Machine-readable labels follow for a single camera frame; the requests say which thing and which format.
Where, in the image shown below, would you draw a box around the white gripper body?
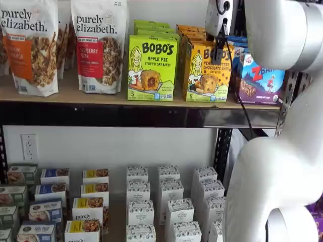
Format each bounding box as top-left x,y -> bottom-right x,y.
205,0 -> 239,37

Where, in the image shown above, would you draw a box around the orange Bobo's oat bites box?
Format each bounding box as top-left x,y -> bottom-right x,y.
186,40 -> 235,103
182,35 -> 218,93
176,24 -> 207,84
178,30 -> 209,88

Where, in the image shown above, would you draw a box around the blue purple Zbar box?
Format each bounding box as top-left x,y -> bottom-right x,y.
232,51 -> 286,105
233,42 -> 252,55
227,35 -> 249,45

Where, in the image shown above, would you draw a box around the green Bobo's apple pie box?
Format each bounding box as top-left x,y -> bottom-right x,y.
136,30 -> 180,37
133,19 -> 171,28
134,25 -> 175,33
127,34 -> 180,102

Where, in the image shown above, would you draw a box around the wooden metal-framed shelf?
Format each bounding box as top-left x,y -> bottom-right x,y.
0,70 -> 312,197

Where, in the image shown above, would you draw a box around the white floral pantry box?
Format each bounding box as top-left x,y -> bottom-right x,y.
193,167 -> 218,184
208,220 -> 225,242
172,221 -> 202,242
126,224 -> 157,242
159,179 -> 184,202
165,198 -> 195,225
204,196 -> 228,224
127,200 -> 155,226
126,165 -> 149,183
126,180 -> 151,202
157,165 -> 181,182
198,179 -> 226,201

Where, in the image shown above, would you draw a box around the particle board shelf panel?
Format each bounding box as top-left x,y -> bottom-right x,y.
0,161 -> 228,242
0,68 -> 281,109

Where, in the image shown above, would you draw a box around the yellow label granola box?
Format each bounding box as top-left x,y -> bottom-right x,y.
82,168 -> 110,185
80,183 -> 110,200
64,220 -> 101,242
72,197 -> 110,234

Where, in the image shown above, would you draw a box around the purple snack box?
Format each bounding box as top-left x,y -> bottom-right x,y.
306,201 -> 323,242

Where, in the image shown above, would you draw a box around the blue label granola box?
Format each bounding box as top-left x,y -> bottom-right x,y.
34,183 -> 67,202
40,168 -> 70,186
16,221 -> 57,242
28,198 -> 63,224

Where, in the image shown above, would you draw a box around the green label granola box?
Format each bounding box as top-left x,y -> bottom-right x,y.
0,228 -> 13,242
0,205 -> 20,229
0,185 -> 29,207
7,163 -> 38,186

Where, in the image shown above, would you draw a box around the cranberry pecan granola bag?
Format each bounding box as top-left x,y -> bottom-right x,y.
70,0 -> 128,94

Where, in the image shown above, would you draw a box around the purely elizabeth granola bag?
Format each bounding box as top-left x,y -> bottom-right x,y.
56,20 -> 77,78
0,25 -> 11,76

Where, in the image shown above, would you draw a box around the pumpkin cinnamon granola bag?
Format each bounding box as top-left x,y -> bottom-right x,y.
0,0 -> 59,97

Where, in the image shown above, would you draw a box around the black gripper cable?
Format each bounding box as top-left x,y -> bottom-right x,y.
216,0 -> 254,139

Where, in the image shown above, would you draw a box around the white wall outlet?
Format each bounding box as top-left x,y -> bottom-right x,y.
21,134 -> 38,162

